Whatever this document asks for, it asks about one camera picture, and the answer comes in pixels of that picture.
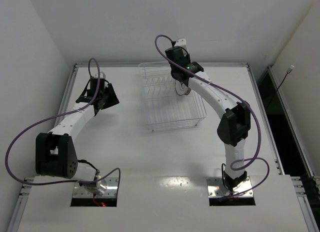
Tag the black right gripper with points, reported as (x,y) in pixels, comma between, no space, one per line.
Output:
(176,74)

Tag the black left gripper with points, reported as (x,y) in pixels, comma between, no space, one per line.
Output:
(108,95)

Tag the green rimmed lettered plate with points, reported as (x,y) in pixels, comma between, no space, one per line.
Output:
(109,97)

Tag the grey rimmed white plate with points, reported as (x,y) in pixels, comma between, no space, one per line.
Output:
(180,88)

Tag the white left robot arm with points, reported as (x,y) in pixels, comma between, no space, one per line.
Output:
(55,150)

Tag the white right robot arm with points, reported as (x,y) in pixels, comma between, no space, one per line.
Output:
(234,116)

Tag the orange patterned plate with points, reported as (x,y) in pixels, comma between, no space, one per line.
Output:
(187,92)

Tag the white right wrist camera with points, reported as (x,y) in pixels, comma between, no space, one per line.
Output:
(181,43)

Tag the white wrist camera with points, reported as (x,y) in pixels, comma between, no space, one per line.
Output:
(181,43)
(102,75)

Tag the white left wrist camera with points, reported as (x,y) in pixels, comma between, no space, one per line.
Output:
(102,75)

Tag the white wire dish rack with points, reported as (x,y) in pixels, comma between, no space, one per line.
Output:
(164,108)

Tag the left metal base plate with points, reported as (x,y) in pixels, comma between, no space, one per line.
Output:
(106,188)

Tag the metal base plate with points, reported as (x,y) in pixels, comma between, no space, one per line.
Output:
(106,188)
(216,189)

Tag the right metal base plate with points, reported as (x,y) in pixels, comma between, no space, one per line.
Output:
(216,189)

